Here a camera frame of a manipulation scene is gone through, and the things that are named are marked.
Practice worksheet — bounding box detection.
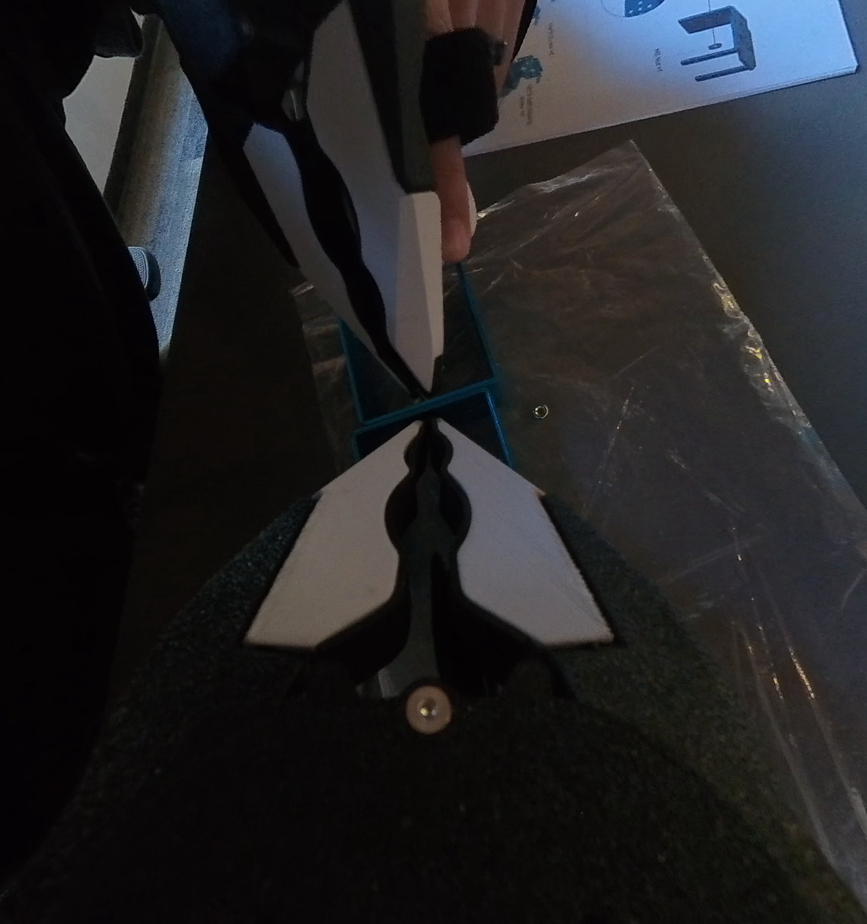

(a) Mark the person's left hand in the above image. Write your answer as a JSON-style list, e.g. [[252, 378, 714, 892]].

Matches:
[[425, 0, 524, 262]]

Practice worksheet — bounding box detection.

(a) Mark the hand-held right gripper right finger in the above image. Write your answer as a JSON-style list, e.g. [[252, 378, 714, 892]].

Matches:
[[433, 421, 615, 647]]

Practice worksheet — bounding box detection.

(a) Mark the person's clothed body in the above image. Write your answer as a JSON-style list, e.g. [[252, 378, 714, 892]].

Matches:
[[0, 0, 161, 795]]

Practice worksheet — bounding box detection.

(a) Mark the large clear plastic bag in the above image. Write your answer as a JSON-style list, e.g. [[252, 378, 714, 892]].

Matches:
[[289, 141, 867, 924]]

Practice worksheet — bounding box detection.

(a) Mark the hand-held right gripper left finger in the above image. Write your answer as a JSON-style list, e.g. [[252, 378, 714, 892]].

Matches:
[[246, 421, 430, 654]]

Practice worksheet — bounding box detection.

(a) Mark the blue metal U bracket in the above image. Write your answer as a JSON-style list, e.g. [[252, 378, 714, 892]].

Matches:
[[350, 390, 514, 470], [336, 261, 504, 427]]

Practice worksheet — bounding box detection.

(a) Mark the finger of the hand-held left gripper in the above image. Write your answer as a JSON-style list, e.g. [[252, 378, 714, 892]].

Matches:
[[242, 130, 421, 394], [307, 0, 446, 396]]

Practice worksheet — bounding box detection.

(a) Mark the white instruction manual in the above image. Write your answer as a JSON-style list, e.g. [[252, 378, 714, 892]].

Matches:
[[462, 0, 859, 157]]

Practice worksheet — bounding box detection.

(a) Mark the grey desk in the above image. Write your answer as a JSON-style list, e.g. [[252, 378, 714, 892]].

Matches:
[[101, 0, 867, 924]]

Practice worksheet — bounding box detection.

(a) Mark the black office chair with armrests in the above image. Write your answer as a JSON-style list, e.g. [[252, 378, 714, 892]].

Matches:
[[126, 245, 162, 297]]

